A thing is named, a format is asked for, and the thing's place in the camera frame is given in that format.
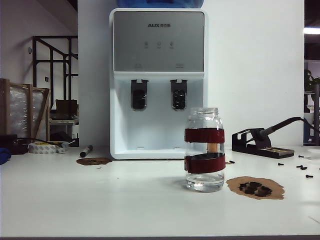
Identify clear bottle with red belts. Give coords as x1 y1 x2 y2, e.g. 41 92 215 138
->
184 106 226 193

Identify white AUX water dispenser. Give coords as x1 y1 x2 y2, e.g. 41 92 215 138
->
109 7 209 161

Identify blue water jug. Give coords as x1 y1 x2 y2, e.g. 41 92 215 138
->
117 0 206 9

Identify black marker pen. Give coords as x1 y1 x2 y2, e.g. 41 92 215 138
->
79 144 94 158

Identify brown patch with dark lumps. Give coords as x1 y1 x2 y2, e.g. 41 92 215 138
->
75 156 113 166

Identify black soldering iron stand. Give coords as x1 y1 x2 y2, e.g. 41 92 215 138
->
231 128 295 160

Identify black soldering iron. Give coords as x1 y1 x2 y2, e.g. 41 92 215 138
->
258 116 320 144

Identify white tape roll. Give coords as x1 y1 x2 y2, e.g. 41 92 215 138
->
27 140 70 154

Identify large brown patch, dark pieces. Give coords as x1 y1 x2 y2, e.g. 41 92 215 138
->
226 176 286 201

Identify wooden crate with plastic wrap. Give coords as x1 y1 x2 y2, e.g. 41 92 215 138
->
0 78 52 142

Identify black box device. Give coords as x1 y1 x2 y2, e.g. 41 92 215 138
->
0 134 29 155

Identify dark green plant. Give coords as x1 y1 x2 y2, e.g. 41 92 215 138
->
304 69 320 94

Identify dark vertical pole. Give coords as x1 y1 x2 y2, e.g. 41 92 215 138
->
313 84 320 131

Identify blue cloth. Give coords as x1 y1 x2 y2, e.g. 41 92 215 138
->
0 147 12 166

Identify black metal railing frame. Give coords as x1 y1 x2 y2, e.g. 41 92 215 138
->
32 35 79 111

